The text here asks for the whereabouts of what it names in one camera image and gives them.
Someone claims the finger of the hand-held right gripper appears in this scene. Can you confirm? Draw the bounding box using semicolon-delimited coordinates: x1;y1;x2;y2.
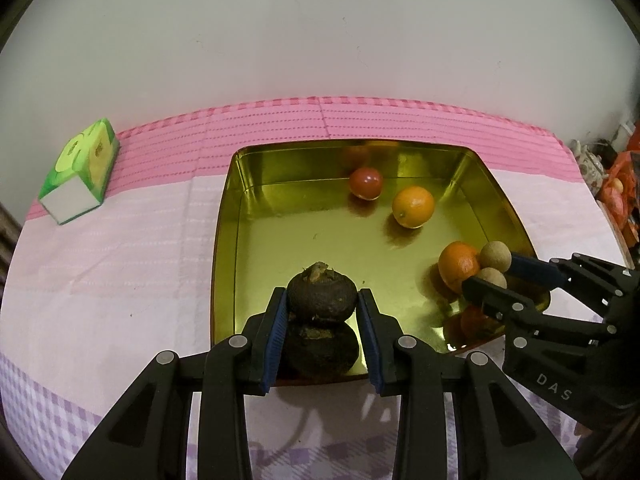
461;276;616;356
509;252;640;311

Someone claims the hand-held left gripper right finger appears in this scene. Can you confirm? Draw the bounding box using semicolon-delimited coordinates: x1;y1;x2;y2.
356;288;583;480

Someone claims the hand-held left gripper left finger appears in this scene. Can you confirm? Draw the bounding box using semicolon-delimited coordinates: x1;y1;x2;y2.
61;286;290;480

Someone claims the tan longan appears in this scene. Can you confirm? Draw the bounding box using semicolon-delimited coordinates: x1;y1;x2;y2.
474;267;509;291
479;241;512;273

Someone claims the large orange tangerine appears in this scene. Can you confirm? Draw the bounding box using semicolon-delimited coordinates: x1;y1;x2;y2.
438;241;482;294

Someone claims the dark brown water chestnut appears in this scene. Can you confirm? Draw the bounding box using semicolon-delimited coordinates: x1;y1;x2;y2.
287;261;359;322

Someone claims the red tin box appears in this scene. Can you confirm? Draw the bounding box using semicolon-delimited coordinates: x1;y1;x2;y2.
210;140;552;387

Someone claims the smooth yellow-orange citrus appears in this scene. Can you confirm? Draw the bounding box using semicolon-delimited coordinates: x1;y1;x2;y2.
391;186;436;229

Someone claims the red tomato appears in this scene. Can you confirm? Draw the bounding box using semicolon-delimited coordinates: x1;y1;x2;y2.
349;166;384;200

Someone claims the wooden tray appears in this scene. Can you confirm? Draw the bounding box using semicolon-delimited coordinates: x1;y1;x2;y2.
597;200;640;261

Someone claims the orange plastic bag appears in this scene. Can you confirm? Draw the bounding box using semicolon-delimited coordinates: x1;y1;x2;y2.
597;152;640;241

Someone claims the floral teapot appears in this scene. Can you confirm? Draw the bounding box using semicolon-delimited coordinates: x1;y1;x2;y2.
570;137;608;196

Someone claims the pink purple checked tablecloth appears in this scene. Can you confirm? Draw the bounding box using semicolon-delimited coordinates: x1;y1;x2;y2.
0;96;633;480

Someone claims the green tissue box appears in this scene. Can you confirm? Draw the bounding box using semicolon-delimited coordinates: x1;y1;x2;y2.
39;118;121;225

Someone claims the rattan furniture frame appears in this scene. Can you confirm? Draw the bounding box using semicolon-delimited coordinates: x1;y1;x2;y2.
0;202;22;286

